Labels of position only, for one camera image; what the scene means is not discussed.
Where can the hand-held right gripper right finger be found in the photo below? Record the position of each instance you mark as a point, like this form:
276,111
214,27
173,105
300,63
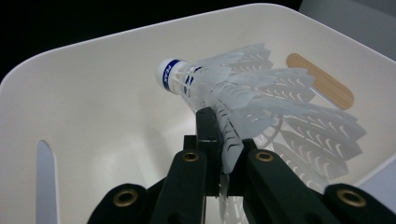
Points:
248,146

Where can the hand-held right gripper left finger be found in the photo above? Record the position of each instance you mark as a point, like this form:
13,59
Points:
207,127

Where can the white shuttlecock with blue band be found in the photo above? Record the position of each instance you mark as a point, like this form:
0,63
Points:
267,77
169,74
232,146

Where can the white plastic storage bin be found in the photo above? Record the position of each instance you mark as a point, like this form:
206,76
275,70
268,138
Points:
93,93

